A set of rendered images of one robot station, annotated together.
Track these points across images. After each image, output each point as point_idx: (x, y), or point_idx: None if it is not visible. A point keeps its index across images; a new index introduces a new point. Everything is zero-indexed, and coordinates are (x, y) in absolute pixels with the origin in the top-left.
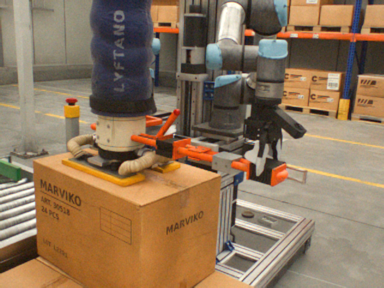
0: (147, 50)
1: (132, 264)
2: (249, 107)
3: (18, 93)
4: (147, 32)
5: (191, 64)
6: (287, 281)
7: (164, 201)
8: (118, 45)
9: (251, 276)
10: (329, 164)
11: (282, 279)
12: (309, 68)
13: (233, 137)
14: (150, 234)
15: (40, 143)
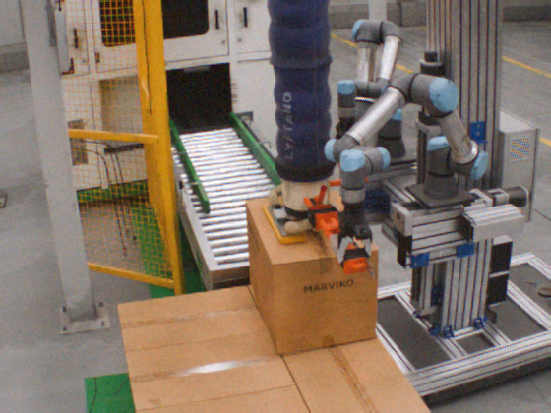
0: (316, 124)
1: (273, 309)
2: (508, 166)
3: (421, 43)
4: (314, 109)
5: (425, 115)
6: (541, 381)
7: (298, 265)
8: (287, 120)
9: (469, 360)
10: None
11: (539, 377)
12: None
13: (428, 208)
14: (284, 288)
15: (401, 134)
